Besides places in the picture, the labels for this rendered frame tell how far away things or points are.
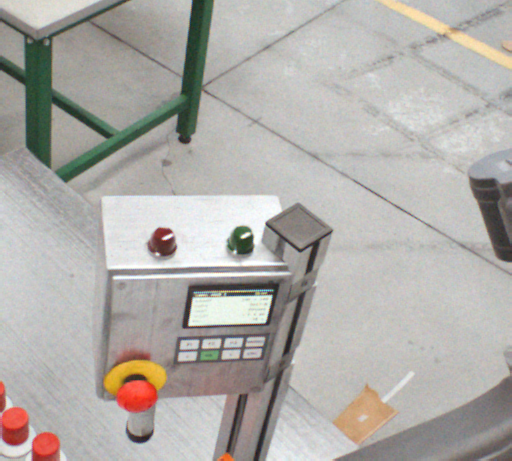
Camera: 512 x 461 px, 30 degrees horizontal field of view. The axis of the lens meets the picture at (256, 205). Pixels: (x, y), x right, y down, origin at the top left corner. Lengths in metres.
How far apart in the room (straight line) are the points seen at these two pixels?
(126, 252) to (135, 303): 0.05
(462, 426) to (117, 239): 0.34
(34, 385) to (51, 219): 0.37
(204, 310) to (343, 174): 2.46
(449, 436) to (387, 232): 2.47
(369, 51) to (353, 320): 1.46
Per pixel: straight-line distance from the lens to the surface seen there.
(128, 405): 0.92
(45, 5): 2.45
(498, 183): 1.00
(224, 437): 1.09
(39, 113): 2.58
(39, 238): 1.75
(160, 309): 0.86
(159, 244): 0.82
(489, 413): 0.69
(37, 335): 1.60
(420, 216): 3.23
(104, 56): 3.65
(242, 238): 0.83
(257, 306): 0.87
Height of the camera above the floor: 2.08
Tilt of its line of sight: 42 degrees down
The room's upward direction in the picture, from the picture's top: 12 degrees clockwise
